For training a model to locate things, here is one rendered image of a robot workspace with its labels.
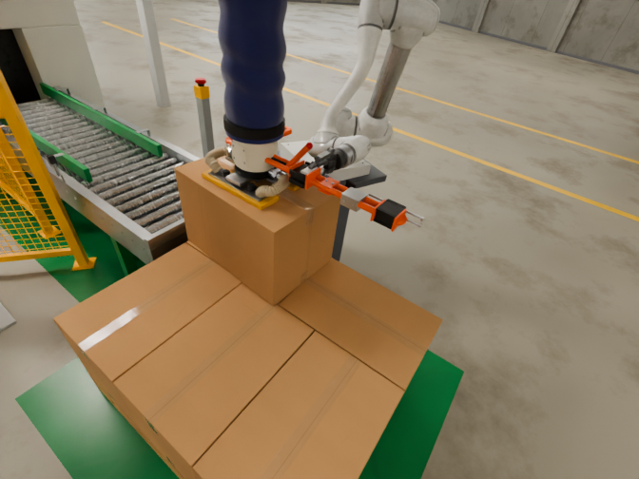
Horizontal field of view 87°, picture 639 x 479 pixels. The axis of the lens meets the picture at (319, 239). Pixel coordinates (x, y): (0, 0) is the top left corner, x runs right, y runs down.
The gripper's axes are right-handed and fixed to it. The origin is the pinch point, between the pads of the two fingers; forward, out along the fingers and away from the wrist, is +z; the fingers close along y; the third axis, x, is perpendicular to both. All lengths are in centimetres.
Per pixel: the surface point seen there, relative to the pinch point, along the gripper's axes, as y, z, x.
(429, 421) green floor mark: 107, -10, -79
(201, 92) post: 9, -48, 119
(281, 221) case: 13.1, 14.5, -0.3
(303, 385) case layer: 54, 39, -33
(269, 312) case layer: 53, 23, -3
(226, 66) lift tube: -31.8, 10.7, 27.9
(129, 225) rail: 48, 32, 80
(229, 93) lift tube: -23.3, 10.2, 27.9
